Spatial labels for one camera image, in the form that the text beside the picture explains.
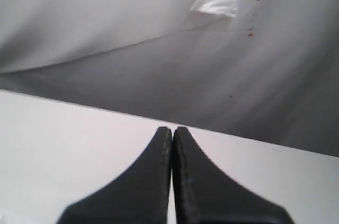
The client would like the grey backdrop cloth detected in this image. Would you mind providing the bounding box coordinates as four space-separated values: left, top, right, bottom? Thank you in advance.
1 0 338 156

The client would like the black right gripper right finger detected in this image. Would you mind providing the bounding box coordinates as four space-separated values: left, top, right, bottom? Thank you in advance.
172 127 293 223

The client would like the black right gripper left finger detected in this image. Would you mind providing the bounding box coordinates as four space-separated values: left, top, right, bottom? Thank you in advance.
58 127 172 223

